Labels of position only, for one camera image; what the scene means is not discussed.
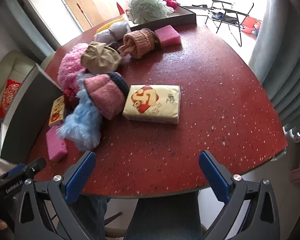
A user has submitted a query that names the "yellow foam net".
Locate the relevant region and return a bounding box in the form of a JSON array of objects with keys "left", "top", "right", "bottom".
[{"left": 96, "top": 17, "right": 124, "bottom": 33}]

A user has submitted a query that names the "dark purple knit item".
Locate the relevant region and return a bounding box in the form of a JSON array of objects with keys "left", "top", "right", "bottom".
[{"left": 106, "top": 41, "right": 132, "bottom": 63}]

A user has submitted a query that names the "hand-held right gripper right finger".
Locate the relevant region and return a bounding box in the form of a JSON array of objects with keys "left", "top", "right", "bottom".
[{"left": 199, "top": 151, "right": 282, "bottom": 240}]

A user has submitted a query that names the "beige leather armchair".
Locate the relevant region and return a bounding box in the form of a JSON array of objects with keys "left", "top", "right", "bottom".
[{"left": 0, "top": 50, "right": 45, "bottom": 125}]

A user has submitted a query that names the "grey curtain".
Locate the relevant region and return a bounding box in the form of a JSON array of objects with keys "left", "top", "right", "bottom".
[{"left": 5, "top": 0, "right": 63, "bottom": 60}]

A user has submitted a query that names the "person's leg in jeans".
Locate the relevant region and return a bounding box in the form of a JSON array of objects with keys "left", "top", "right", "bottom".
[{"left": 76, "top": 195, "right": 110, "bottom": 240}]

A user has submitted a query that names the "orange knit sock roll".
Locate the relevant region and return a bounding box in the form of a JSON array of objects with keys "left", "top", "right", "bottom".
[{"left": 117, "top": 29, "right": 163, "bottom": 59}]

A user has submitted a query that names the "grey storage box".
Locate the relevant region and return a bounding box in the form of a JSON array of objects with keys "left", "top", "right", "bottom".
[{"left": 0, "top": 64, "right": 63, "bottom": 165}]

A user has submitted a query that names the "red handled mop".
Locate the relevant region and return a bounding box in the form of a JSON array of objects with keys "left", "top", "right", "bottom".
[{"left": 76, "top": 3, "right": 93, "bottom": 28}]

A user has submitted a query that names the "red embroidered cushion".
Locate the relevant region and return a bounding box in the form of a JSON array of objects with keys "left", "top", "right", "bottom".
[{"left": 0, "top": 79, "right": 22, "bottom": 119}]

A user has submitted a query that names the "pink knit hat dark brim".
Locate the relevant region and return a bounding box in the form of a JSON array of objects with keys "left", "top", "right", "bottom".
[{"left": 83, "top": 72, "right": 130, "bottom": 120}]

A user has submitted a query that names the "red fabric item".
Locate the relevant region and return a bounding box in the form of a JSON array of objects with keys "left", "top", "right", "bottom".
[{"left": 63, "top": 87, "right": 78, "bottom": 105}]

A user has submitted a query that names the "magenta bath loofah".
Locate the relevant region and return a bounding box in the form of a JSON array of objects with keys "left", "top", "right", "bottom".
[{"left": 161, "top": 0, "right": 179, "bottom": 10}]

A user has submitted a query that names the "black folding chair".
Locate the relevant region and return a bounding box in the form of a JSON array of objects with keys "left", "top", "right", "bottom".
[{"left": 206, "top": 0, "right": 255, "bottom": 47}]

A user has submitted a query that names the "large cream tissue pack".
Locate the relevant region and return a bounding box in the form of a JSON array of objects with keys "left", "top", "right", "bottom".
[{"left": 122, "top": 84, "right": 181, "bottom": 125}]

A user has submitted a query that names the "tan knit cloth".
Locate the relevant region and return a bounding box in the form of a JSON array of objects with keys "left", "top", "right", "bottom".
[{"left": 80, "top": 42, "right": 123, "bottom": 75}]

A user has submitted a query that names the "red plastic basin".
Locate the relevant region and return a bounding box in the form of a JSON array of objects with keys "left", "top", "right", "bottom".
[{"left": 241, "top": 16, "right": 262, "bottom": 34}]

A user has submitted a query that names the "dark shallow tray box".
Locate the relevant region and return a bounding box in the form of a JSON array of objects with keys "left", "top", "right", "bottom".
[{"left": 129, "top": 4, "right": 197, "bottom": 32}]

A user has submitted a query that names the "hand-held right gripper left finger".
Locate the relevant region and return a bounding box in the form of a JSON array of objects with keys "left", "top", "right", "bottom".
[{"left": 14, "top": 151, "right": 97, "bottom": 240}]

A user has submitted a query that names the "white grey cloth bundle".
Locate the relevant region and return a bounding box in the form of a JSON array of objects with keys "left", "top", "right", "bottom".
[{"left": 94, "top": 19, "right": 132, "bottom": 43}]

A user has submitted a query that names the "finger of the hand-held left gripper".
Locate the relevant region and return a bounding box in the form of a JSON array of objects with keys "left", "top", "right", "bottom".
[{"left": 25, "top": 157, "right": 47, "bottom": 174}]

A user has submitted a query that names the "pink foam sponge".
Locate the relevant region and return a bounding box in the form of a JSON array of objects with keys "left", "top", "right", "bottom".
[
  {"left": 45, "top": 126, "right": 68, "bottom": 162},
  {"left": 154, "top": 24, "right": 182, "bottom": 47}
]

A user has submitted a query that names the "dark grey chair seat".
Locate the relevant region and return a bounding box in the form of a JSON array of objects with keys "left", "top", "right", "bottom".
[{"left": 124, "top": 191, "right": 203, "bottom": 240}]

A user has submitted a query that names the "light blue curtain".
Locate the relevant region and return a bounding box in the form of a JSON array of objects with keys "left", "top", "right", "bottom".
[{"left": 247, "top": 0, "right": 300, "bottom": 135}]

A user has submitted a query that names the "blue fluffy duster head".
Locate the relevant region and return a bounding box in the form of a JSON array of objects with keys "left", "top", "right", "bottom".
[{"left": 55, "top": 74, "right": 103, "bottom": 151}]

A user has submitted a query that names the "pink fluffy duster head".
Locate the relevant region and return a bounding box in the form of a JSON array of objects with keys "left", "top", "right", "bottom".
[{"left": 57, "top": 43, "right": 90, "bottom": 90}]

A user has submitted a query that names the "small yellow tissue pack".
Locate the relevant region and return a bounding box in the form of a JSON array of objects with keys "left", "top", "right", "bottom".
[{"left": 48, "top": 95, "right": 67, "bottom": 128}]

